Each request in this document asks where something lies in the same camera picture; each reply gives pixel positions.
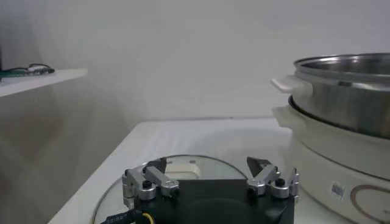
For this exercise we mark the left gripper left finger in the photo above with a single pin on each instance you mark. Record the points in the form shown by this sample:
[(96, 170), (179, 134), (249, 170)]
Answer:
[(158, 179)]

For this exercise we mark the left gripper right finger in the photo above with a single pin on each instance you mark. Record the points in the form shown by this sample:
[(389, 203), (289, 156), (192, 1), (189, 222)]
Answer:
[(265, 175)]

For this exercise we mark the round glass pot lid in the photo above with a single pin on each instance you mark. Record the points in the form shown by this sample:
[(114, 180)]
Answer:
[(213, 170)]

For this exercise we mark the stainless steel steamer basket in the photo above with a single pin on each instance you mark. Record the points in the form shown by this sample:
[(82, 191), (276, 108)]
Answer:
[(341, 100)]

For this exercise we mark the white electric pot base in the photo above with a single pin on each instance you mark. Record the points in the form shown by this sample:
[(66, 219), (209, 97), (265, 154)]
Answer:
[(323, 158)]

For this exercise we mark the white side table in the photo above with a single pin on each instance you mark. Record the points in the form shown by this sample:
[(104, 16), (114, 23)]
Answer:
[(36, 80)]

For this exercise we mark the green circuit board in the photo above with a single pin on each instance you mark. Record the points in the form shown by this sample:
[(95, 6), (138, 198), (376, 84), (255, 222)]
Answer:
[(13, 73)]

